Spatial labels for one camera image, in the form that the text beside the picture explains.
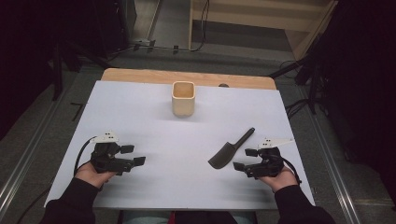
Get white table mat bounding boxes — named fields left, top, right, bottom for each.
left=44, top=79, right=317, bottom=211

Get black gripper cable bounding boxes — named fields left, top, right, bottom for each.
left=73, top=135, right=97, bottom=176
left=276, top=154, right=303, bottom=186

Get black stand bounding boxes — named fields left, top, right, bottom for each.
left=269, top=55, right=330, bottom=116
left=49, top=38, right=106, bottom=101

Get metal floor rail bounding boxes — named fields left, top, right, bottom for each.
left=0, top=99, right=64, bottom=216
left=297, top=85, right=363, bottom=224

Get black floor cables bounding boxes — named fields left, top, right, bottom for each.
left=284, top=98, right=311, bottom=119

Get person's right hand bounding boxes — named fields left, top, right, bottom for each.
left=258, top=166, right=299, bottom=193

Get beige square utensil holder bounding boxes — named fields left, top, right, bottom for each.
left=171, top=80, right=196, bottom=119

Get black hanging cable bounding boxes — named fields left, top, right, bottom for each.
left=190, top=0, right=210, bottom=52

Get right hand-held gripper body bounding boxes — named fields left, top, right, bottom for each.
left=244, top=137, right=295, bottom=180

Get light wooden shelf unit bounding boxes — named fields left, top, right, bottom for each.
left=188, top=0, right=339, bottom=60

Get person's left hand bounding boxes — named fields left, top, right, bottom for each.
left=74, top=161, right=118, bottom=189

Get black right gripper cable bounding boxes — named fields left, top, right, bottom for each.
left=276, top=154, right=303, bottom=186

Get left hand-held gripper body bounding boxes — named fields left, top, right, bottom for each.
left=90, top=132, right=134, bottom=175

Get black floor cable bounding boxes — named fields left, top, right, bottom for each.
left=15, top=186, right=52, bottom=224

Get black spatula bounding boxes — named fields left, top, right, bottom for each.
left=207, top=126, right=256, bottom=171

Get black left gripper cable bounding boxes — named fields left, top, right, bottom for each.
left=73, top=135, right=97, bottom=176

